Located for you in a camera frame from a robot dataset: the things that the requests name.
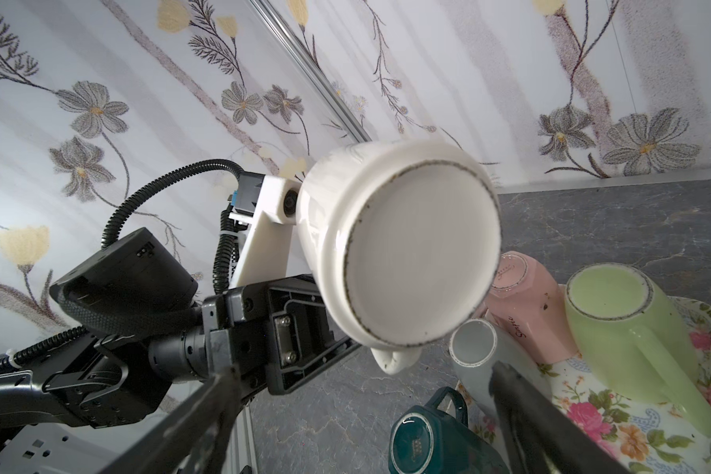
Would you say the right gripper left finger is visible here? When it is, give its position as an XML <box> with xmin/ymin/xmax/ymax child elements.
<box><xmin>103</xmin><ymin>367</ymin><xmax>241</xmax><ymax>473</ymax></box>

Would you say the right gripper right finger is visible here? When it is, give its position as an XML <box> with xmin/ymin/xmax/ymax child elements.
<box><xmin>489</xmin><ymin>363</ymin><xmax>627</xmax><ymax>473</ymax></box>

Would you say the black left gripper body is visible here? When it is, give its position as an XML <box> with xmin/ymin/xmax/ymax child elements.
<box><xmin>201</xmin><ymin>275</ymin><xmax>361</xmax><ymax>396</ymax></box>

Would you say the white mug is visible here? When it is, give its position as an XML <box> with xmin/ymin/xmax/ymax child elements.
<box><xmin>296</xmin><ymin>140</ymin><xmax>502</xmax><ymax>375</ymax></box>

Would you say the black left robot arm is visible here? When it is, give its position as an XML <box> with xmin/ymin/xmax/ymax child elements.
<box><xmin>0</xmin><ymin>159</ymin><xmax>357</xmax><ymax>473</ymax></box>

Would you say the grey mug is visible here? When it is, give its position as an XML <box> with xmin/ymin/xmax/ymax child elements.
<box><xmin>448</xmin><ymin>319</ymin><xmax>552</xmax><ymax>420</ymax></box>

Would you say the dark green mug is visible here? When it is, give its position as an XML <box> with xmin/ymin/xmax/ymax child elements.
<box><xmin>387</xmin><ymin>386</ymin><xmax>510</xmax><ymax>474</ymax></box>

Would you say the light green mug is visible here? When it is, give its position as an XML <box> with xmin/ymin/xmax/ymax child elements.
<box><xmin>564</xmin><ymin>263</ymin><xmax>711</xmax><ymax>438</ymax></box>

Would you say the pink mug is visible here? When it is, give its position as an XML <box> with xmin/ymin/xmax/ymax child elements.
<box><xmin>483</xmin><ymin>251</ymin><xmax>578</xmax><ymax>365</ymax></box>

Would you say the floral serving tray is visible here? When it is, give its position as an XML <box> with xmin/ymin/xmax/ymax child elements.
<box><xmin>455</xmin><ymin>295</ymin><xmax>711</xmax><ymax>474</ymax></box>

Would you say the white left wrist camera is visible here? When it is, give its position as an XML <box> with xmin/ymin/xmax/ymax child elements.
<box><xmin>230</xmin><ymin>172</ymin><xmax>301</xmax><ymax>288</ymax></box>

